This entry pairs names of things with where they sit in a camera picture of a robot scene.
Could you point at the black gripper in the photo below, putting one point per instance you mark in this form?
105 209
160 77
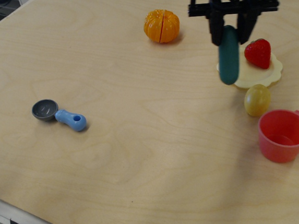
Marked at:
214 10

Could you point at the grey and blue scoop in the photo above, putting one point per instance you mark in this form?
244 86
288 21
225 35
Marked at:
47 110

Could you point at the orange toy pumpkin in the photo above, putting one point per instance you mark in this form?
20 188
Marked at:
161 26

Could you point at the red toy strawberry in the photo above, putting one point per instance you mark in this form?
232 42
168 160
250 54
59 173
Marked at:
258 53

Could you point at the yellow toy potato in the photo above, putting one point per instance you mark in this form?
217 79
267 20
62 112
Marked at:
257 100

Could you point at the green toy cucumber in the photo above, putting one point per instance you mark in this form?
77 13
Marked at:
229 56

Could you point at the cream scalloped toy plate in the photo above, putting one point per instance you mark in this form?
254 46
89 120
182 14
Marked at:
250 75

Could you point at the red plastic cup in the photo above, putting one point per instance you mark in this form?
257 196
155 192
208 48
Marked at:
279 135

